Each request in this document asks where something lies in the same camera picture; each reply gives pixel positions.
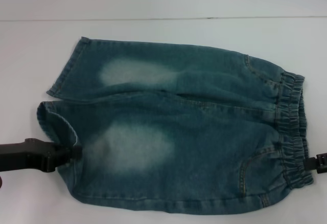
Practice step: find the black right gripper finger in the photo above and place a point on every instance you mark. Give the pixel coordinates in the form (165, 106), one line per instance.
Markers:
(319, 169)
(319, 159)

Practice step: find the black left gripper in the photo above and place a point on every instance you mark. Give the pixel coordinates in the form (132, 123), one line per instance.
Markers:
(23, 156)

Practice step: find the blue denim shorts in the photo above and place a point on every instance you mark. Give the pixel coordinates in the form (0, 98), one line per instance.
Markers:
(178, 116)

